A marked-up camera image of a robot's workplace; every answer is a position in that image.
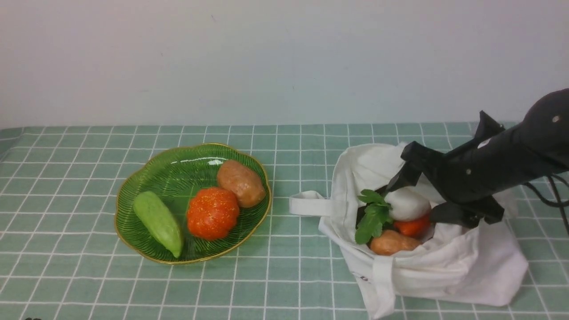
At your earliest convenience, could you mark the green checked tablecloth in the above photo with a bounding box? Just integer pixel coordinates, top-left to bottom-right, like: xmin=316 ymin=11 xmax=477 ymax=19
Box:
xmin=0 ymin=122 xmax=569 ymax=320

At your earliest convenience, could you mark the white radish with leaves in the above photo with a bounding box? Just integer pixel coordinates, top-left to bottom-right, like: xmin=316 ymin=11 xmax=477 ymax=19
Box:
xmin=354 ymin=188 xmax=431 ymax=244

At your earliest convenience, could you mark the orange carrot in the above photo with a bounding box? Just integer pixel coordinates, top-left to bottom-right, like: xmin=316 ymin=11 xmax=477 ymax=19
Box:
xmin=393 ymin=213 xmax=431 ymax=239

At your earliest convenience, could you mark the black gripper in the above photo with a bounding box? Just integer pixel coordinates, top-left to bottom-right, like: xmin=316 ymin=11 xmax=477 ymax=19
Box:
xmin=386 ymin=111 xmax=534 ymax=228

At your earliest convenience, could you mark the brown potato in bowl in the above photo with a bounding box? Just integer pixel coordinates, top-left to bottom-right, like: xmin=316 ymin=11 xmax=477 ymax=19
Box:
xmin=216 ymin=160 xmax=266 ymax=208

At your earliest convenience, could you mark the brown potato in bag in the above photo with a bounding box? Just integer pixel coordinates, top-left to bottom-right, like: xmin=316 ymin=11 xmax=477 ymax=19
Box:
xmin=369 ymin=230 xmax=421 ymax=256

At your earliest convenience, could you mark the black cable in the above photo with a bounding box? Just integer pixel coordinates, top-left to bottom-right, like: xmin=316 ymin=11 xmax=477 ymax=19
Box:
xmin=525 ymin=173 xmax=569 ymax=236

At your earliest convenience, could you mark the orange toy pumpkin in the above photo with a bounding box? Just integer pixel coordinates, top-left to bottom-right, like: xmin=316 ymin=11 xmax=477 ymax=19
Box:
xmin=186 ymin=187 xmax=240 ymax=241

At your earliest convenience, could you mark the green glass ribbed bowl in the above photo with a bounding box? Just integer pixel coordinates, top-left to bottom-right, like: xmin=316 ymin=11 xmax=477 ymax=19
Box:
xmin=114 ymin=143 xmax=272 ymax=265

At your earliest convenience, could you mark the white cloth tote bag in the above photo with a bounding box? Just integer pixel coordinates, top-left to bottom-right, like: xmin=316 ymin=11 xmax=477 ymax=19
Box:
xmin=289 ymin=143 xmax=529 ymax=320

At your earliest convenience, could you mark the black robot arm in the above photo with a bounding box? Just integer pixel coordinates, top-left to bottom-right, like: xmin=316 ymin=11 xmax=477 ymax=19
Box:
xmin=383 ymin=89 xmax=569 ymax=228

